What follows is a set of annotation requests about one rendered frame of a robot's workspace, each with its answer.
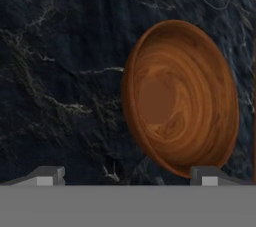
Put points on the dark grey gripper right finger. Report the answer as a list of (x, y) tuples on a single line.
[(210, 175)]

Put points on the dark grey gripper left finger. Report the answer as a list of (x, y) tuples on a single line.
[(46, 175)]

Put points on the brown wooden bowl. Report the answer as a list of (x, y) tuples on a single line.
[(181, 97)]

